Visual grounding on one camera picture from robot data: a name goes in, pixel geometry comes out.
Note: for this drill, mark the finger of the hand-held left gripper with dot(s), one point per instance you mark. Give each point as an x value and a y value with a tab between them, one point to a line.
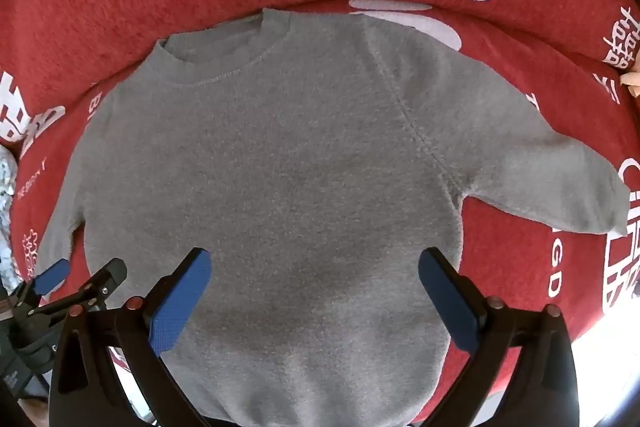
52	274
107	272

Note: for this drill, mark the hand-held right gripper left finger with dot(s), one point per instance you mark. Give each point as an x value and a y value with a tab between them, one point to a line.
177	307

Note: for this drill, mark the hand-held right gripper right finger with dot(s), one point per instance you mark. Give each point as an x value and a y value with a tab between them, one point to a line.
450	307

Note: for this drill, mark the grey knit sweater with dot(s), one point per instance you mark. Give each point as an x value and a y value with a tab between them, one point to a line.
300	187

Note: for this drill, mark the pale patterned cloth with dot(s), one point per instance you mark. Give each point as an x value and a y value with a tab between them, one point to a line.
6	217

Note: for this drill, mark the beige object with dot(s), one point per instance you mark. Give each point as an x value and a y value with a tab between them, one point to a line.
632	79

